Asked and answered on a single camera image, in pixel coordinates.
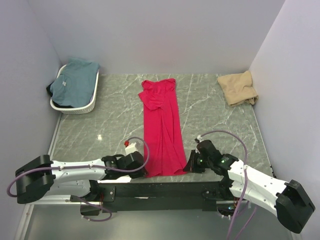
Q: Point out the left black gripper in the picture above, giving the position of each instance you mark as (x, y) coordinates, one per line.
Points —
(140, 168)

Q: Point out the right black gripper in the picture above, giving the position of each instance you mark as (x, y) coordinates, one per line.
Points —
(194, 163)

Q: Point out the red t shirt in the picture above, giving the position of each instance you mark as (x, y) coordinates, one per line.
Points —
(162, 128)

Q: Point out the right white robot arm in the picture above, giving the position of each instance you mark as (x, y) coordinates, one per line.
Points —
(288, 201)

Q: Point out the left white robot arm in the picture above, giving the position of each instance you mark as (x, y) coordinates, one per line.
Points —
(44, 177)

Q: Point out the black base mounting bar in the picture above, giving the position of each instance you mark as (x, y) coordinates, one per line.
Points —
(158, 196)

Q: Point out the white laundry basket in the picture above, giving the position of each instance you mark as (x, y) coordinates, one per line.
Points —
(79, 110)

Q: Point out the beige folded t shirt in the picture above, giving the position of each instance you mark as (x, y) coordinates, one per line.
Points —
(238, 88)

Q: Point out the teal blue t shirt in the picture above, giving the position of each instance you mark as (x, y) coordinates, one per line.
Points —
(76, 83)

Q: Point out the black garment in basket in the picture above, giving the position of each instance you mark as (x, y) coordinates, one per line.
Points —
(48, 90)

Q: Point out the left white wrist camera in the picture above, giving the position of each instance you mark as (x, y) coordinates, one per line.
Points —
(130, 147)

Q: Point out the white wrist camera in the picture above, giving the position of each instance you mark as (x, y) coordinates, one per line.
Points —
(198, 139)
(130, 147)

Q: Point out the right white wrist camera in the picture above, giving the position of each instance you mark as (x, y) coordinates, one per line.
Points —
(198, 139)

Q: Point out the aluminium frame rail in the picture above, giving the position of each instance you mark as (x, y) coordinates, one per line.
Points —
(47, 162)

